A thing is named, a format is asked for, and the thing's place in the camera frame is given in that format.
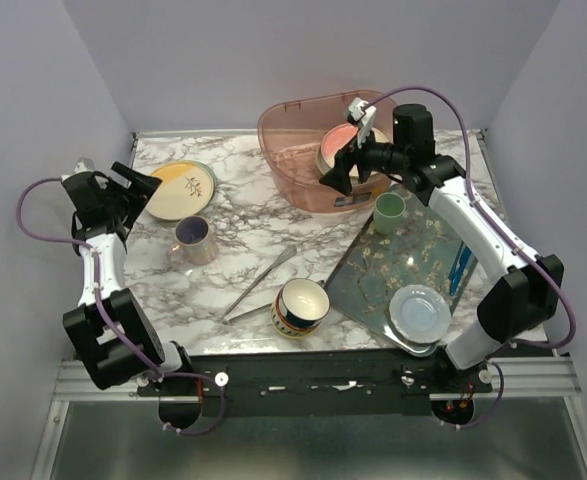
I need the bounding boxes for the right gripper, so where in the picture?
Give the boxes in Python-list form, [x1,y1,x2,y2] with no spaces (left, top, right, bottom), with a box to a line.
[319,119,409,195]

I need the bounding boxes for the yellow cream ceramic plate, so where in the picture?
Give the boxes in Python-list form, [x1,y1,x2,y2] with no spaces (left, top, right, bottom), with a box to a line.
[145,161,213,221]

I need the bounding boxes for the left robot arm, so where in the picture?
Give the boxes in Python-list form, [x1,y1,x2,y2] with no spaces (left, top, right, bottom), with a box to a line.
[62,158,195,395]

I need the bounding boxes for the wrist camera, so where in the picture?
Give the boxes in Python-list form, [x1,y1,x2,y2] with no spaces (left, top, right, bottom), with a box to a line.
[60,158,95,182]
[346,97,377,148]

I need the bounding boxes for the cream divided plate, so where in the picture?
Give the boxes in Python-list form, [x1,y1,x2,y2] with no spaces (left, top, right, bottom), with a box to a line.
[348,128,389,181]

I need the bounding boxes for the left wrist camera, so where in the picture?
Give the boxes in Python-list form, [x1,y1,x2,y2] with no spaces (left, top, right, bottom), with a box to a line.
[60,158,95,182]

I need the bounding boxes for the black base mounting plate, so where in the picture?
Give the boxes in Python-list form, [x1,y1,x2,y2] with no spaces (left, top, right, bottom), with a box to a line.
[137,348,492,417]

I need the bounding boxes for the green plate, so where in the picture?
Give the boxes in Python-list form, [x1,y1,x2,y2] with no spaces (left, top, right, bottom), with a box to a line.
[196,162,218,203]

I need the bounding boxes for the floral blossom tray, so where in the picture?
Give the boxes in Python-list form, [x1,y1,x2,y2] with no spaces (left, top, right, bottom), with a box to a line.
[325,185,477,357]

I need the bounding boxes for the iridescent pink mug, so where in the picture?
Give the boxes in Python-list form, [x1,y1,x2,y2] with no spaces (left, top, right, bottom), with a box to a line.
[166,215,218,266]

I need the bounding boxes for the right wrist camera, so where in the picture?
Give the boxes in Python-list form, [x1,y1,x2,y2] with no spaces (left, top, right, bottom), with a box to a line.
[346,97,377,148]

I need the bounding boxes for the metal tongs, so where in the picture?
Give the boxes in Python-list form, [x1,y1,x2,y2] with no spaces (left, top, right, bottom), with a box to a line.
[222,245,298,319]

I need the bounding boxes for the pink cream ceramic plate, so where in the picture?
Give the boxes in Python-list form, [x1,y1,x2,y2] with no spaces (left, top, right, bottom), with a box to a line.
[316,123,358,174]

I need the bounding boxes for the colourful striped bowl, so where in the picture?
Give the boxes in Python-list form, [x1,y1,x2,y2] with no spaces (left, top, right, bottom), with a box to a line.
[270,278,331,338]

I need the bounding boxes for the blue metallic fork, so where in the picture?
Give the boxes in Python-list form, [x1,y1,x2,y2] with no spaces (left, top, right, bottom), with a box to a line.
[448,243,472,297]

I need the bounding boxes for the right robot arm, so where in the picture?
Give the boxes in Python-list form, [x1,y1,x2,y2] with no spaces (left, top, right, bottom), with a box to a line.
[319,98,564,392]

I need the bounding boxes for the light blue saucer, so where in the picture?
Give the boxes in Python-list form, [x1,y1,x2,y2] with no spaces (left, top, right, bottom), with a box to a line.
[389,285,452,344]

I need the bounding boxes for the pink transparent plastic bin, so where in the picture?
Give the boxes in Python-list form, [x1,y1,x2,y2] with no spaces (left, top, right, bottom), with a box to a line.
[258,89,391,213]

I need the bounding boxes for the green plastic cup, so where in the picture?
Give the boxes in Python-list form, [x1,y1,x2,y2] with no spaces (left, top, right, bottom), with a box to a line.
[373,192,406,235]

